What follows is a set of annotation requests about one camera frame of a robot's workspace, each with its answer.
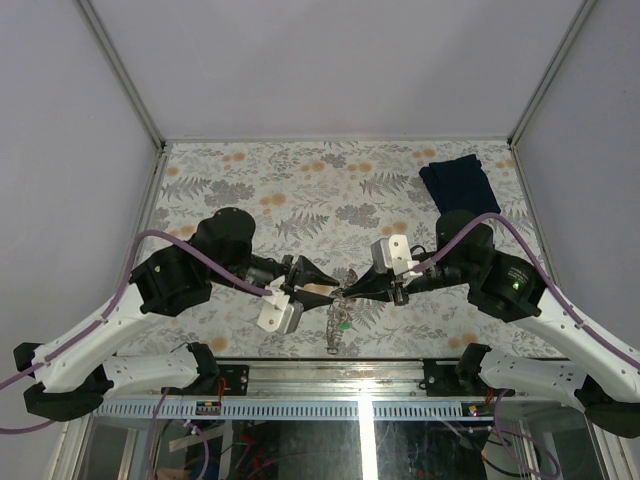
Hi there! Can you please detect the large metal keyring disc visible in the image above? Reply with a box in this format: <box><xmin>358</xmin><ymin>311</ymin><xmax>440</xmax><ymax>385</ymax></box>
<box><xmin>325</xmin><ymin>269</ymin><xmax>358</xmax><ymax>356</ymax></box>

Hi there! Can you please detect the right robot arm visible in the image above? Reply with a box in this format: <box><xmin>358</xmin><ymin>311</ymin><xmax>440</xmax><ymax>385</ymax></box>
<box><xmin>343</xmin><ymin>210</ymin><xmax>639</xmax><ymax>439</ymax></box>

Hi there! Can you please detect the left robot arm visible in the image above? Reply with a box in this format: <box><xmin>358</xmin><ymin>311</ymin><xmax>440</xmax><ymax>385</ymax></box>
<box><xmin>13</xmin><ymin>207</ymin><xmax>339</xmax><ymax>422</ymax></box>

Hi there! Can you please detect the dark blue folded cloth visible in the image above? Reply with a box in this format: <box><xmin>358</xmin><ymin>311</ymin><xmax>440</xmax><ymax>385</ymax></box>
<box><xmin>419</xmin><ymin>154</ymin><xmax>501</xmax><ymax>216</ymax></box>

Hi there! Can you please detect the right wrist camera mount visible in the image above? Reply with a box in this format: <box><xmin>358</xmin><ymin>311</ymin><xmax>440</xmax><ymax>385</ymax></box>
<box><xmin>371</xmin><ymin>234</ymin><xmax>419</xmax><ymax>282</ymax></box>

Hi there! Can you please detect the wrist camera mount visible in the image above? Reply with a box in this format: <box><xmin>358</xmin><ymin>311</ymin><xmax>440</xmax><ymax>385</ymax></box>
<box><xmin>257</xmin><ymin>276</ymin><xmax>304</xmax><ymax>335</ymax></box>
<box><xmin>371</xmin><ymin>234</ymin><xmax>419</xmax><ymax>282</ymax></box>

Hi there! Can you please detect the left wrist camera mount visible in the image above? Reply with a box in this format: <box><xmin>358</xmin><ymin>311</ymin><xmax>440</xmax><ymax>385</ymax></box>
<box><xmin>257</xmin><ymin>276</ymin><xmax>304</xmax><ymax>335</ymax></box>

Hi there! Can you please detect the metal base rail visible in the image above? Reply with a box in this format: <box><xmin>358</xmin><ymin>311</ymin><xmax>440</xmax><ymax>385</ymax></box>
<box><xmin>219</xmin><ymin>357</ymin><xmax>471</xmax><ymax>400</ymax></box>

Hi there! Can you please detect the white slotted cable duct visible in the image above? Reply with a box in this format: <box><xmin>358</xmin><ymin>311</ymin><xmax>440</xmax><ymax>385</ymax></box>
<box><xmin>96</xmin><ymin>399</ymin><xmax>480</xmax><ymax>421</ymax></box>

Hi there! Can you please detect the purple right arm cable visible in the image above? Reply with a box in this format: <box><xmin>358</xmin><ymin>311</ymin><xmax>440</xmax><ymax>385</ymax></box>
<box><xmin>412</xmin><ymin>212</ymin><xmax>640</xmax><ymax>374</ymax></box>

